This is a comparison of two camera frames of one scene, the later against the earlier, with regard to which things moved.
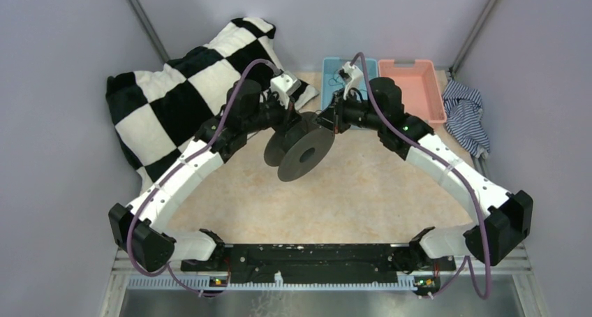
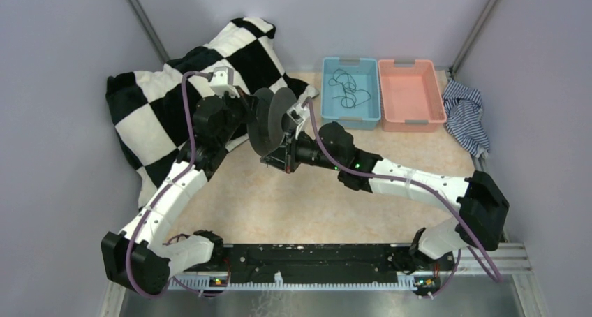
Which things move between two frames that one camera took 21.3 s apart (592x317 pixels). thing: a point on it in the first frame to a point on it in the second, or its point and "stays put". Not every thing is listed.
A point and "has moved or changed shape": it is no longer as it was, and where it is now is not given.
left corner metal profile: x=143 y=18 stays put
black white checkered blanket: x=154 y=114 stays put
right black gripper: x=334 y=117 to x=285 y=157
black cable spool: x=300 y=147 has moved or changed shape
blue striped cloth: x=463 y=110 stays put
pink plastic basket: x=420 y=94 stays put
